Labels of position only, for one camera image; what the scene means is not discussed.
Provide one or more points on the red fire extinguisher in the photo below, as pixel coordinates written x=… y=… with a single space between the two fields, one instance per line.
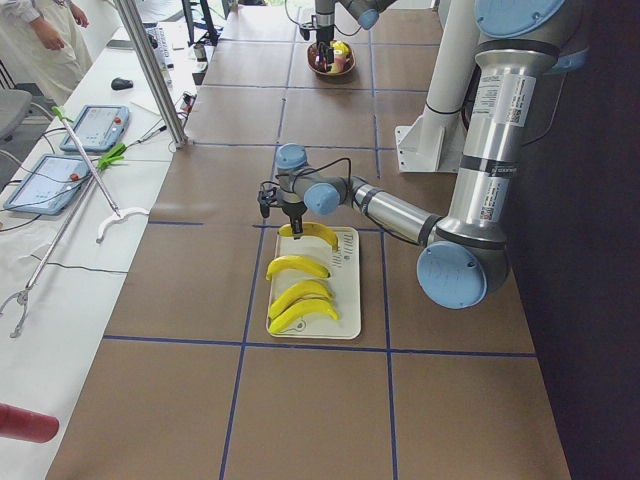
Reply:
x=27 y=425

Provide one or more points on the teach pendant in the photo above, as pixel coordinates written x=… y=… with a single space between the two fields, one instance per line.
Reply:
x=100 y=127
x=49 y=186

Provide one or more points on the aluminium frame post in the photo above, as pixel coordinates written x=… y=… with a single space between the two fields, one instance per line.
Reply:
x=133 y=25

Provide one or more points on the white bear print tray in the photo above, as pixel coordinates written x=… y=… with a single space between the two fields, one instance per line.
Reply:
x=344 y=284

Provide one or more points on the black computer mouse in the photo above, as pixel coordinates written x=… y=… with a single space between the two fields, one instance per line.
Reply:
x=119 y=84

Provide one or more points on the lower teach pendant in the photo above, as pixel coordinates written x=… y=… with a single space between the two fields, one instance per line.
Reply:
x=49 y=186

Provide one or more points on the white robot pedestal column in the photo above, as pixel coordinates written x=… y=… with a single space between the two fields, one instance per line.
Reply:
x=435 y=140

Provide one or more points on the grey office chair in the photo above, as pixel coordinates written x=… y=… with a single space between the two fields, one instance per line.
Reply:
x=15 y=105

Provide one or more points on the person in white coat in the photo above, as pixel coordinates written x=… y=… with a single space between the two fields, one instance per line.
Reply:
x=48 y=34

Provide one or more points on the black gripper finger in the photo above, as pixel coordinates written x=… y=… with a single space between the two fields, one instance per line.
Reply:
x=297 y=229
x=324 y=57

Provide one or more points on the red pink apple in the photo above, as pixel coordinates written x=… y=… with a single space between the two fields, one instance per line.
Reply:
x=339 y=64

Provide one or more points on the green plastic clamp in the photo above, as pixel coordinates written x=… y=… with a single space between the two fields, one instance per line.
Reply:
x=114 y=154

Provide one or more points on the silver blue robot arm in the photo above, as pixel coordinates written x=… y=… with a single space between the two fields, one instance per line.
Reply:
x=365 y=12
x=490 y=59

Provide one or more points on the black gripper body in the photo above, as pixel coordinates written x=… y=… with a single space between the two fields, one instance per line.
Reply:
x=293 y=209
x=325 y=35

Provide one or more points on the white plastic hook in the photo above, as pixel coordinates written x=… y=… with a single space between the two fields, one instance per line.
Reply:
x=117 y=221

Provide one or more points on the upper teach pendant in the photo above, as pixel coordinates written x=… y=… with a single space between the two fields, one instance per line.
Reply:
x=100 y=127

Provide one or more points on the yellow banana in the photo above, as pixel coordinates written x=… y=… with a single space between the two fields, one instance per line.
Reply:
x=296 y=262
x=312 y=229
x=283 y=320
x=297 y=292

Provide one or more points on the metal rod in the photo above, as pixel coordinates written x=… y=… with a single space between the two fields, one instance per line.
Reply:
x=94 y=173

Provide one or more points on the brown woven basket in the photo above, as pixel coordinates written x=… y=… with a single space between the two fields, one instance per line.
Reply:
x=311 y=57

